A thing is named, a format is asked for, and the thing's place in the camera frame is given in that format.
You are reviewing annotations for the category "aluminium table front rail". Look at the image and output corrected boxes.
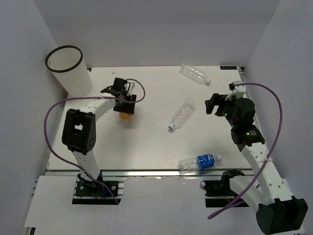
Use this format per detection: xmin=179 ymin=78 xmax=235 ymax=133
xmin=44 ymin=168 xmax=260 ymax=179

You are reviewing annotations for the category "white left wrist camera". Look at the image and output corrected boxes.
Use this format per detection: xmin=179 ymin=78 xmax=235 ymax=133
xmin=126 ymin=82 xmax=135 ymax=95

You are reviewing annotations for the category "blue label Pocari Sweat bottle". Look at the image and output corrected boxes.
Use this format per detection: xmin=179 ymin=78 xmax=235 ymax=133
xmin=178 ymin=154 xmax=223 ymax=174

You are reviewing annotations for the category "blue sticker on table corner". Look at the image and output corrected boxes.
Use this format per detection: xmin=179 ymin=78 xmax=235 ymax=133
xmin=220 ymin=66 xmax=237 ymax=70

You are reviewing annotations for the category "clear bottle with blue-white cap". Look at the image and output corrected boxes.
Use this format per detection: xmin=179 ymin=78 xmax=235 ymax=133
xmin=168 ymin=99 xmax=196 ymax=131

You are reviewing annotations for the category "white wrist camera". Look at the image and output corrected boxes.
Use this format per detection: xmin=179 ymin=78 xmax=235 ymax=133
xmin=225 ymin=81 xmax=246 ymax=100
xmin=126 ymin=82 xmax=135 ymax=95

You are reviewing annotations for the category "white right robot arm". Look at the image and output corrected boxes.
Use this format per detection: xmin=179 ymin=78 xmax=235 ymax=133
xmin=205 ymin=93 xmax=308 ymax=235

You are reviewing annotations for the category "white bin with black rim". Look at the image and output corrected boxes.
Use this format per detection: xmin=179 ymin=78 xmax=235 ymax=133
xmin=45 ymin=45 xmax=92 ymax=97

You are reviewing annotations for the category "clear bottle at table back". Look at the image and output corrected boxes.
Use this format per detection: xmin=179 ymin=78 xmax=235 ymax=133
xmin=179 ymin=63 xmax=211 ymax=85

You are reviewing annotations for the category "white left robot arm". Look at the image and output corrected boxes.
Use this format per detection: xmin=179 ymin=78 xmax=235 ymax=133
xmin=62 ymin=78 xmax=136 ymax=195

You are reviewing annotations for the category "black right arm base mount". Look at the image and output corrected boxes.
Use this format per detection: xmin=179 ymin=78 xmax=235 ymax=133
xmin=200 ymin=169 xmax=245 ymax=208

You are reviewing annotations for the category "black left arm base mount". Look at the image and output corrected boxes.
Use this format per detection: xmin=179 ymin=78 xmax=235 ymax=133
xmin=72 ymin=179 xmax=124 ymax=206

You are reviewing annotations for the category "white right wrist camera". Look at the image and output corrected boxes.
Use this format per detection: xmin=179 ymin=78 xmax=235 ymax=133
xmin=225 ymin=81 xmax=246 ymax=100

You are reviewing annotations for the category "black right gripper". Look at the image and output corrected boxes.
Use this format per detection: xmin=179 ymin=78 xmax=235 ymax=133
xmin=204 ymin=94 xmax=239 ymax=128

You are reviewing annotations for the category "orange plastic bottle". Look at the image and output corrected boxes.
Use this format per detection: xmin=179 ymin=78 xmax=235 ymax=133
xmin=119 ymin=112 xmax=133 ymax=121

